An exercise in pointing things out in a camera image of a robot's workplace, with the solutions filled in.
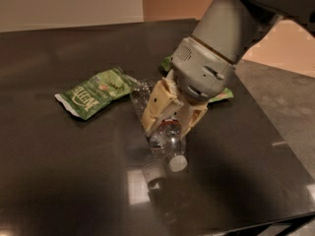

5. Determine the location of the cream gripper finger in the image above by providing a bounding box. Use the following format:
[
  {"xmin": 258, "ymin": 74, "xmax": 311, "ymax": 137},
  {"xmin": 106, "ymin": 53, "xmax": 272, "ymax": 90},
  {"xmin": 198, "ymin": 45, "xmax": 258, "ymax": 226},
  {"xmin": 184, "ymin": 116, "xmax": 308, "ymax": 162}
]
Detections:
[
  {"xmin": 175, "ymin": 100, "xmax": 208, "ymax": 136},
  {"xmin": 141, "ymin": 78, "xmax": 184, "ymax": 137}
]

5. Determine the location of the clear plastic water bottle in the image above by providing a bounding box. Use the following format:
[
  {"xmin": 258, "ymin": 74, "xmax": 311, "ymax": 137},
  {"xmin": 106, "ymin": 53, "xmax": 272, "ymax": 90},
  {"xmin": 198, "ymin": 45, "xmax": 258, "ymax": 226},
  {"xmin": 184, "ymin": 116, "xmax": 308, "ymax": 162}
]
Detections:
[{"xmin": 130, "ymin": 80, "xmax": 188, "ymax": 172}]

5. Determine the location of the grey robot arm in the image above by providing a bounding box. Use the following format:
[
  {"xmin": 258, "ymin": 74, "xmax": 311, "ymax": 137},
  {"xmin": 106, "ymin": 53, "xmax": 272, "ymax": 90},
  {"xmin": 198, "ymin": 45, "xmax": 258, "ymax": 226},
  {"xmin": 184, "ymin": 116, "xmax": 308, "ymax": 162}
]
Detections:
[{"xmin": 142, "ymin": 0, "xmax": 315, "ymax": 135}]

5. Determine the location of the green Dang snack bag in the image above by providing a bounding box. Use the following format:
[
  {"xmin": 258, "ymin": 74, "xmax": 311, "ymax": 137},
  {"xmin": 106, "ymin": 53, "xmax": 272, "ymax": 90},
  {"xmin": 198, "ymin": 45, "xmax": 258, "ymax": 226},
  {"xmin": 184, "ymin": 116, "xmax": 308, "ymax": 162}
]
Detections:
[{"xmin": 160, "ymin": 56, "xmax": 233, "ymax": 103}]

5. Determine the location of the green Kettle chips bag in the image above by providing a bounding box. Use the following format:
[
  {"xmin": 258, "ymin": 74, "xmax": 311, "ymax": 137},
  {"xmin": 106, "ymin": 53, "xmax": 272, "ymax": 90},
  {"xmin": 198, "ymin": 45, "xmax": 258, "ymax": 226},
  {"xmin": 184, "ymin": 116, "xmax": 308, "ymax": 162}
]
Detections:
[{"xmin": 55, "ymin": 67, "xmax": 139, "ymax": 120}]

